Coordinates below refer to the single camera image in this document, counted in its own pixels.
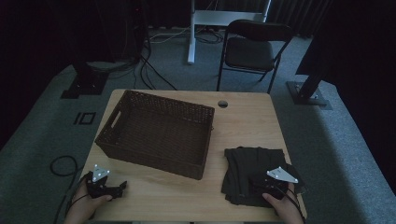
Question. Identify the black folding chair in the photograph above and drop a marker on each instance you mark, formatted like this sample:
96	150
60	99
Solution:
252	53

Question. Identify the white metal desk frame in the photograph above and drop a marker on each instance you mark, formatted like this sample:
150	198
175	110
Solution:
218	21

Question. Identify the dark cloth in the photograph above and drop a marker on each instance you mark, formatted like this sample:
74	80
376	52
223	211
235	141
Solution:
246	169

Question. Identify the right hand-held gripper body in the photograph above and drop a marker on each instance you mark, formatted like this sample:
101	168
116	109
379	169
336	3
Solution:
276	183

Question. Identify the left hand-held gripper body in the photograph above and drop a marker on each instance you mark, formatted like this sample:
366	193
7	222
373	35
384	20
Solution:
97	184

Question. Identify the black slanted stand with base plate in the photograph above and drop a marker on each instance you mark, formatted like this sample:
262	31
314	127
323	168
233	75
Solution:
308	90

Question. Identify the person's right hand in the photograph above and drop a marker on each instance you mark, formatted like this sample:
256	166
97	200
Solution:
285	207

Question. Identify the black stand with square base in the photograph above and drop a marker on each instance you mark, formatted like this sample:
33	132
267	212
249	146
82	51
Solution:
85	81

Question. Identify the brown wicker basket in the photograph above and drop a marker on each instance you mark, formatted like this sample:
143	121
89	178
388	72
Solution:
158	133

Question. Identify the person's left hand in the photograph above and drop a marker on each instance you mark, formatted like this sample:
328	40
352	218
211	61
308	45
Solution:
84	206

